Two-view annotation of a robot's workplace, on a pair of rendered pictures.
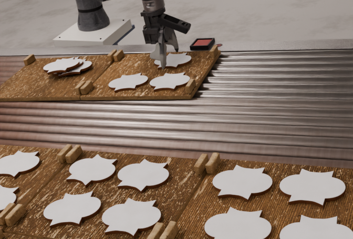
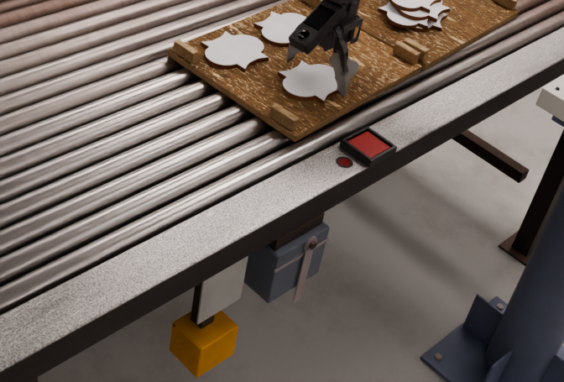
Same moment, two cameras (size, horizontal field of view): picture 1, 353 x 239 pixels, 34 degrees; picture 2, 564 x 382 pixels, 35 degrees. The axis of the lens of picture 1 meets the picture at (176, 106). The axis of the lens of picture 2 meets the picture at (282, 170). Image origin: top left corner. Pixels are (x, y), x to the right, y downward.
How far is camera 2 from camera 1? 2.62 m
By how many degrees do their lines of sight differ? 80
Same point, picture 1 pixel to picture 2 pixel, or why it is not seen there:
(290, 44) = (225, 219)
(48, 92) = not seen: outside the picture
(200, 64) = (260, 96)
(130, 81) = (283, 28)
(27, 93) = not seen: outside the picture
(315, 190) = not seen: outside the picture
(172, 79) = (234, 51)
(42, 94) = not seen: outside the picture
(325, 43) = (164, 252)
